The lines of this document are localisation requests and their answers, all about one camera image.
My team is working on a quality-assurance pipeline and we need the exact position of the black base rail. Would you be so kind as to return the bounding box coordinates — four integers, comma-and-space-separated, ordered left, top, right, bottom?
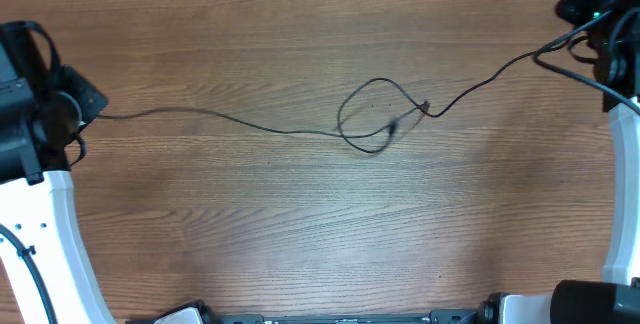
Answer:
124, 291, 556, 324

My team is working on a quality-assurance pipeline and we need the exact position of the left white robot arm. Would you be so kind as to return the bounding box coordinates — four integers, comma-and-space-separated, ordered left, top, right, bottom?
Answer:
1, 21, 114, 323

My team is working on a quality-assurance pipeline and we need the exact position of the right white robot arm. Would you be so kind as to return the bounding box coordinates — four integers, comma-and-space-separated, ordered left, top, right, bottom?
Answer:
550, 0, 639, 323

